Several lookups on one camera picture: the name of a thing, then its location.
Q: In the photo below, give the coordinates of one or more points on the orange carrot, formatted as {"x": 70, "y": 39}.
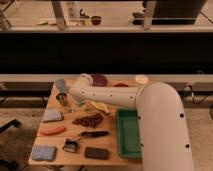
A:
{"x": 53, "y": 131}

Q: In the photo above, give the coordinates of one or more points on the blue sponge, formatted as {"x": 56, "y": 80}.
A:
{"x": 44, "y": 153}

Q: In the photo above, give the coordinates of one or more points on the green plastic tray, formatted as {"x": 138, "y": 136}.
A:
{"x": 128, "y": 137}

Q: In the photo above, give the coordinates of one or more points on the purple bowl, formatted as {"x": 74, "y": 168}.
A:
{"x": 99, "y": 80}

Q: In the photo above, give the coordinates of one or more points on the white cup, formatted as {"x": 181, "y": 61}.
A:
{"x": 141, "y": 79}

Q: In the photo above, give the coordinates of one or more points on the grey-blue cloth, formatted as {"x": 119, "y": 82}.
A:
{"x": 52, "y": 115}

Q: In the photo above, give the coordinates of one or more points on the red bowl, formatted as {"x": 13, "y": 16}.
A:
{"x": 121, "y": 85}

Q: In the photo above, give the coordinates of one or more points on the black handled brush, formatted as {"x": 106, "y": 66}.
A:
{"x": 71, "y": 144}

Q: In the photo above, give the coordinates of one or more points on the yellow bananas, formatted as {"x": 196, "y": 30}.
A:
{"x": 101, "y": 107}

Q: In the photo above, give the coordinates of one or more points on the small metal cup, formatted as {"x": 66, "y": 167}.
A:
{"x": 62, "y": 99}

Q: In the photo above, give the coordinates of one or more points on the bunch of dark grapes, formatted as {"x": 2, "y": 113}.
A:
{"x": 89, "y": 121}

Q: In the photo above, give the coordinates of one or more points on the blue cup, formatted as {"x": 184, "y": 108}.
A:
{"x": 61, "y": 85}

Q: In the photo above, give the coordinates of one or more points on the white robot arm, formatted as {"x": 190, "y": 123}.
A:
{"x": 164, "y": 136}

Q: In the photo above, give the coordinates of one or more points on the dark bowl on shelf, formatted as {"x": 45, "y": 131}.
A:
{"x": 96, "y": 20}

